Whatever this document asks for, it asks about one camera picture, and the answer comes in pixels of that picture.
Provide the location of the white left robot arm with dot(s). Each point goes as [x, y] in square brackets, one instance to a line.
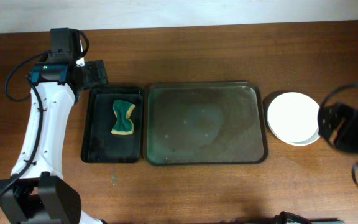
[36, 191]

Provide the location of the white plate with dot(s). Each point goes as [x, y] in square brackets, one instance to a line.
[293, 118]

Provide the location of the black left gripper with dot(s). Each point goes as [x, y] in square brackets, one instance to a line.
[99, 74]

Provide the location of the small black tray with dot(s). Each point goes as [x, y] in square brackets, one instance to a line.
[100, 145]

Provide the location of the green yellow sponge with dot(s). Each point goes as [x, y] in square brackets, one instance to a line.
[124, 125]

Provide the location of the large dark serving tray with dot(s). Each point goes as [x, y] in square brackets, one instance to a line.
[204, 123]

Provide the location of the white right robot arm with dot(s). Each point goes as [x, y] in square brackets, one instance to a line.
[338, 125]

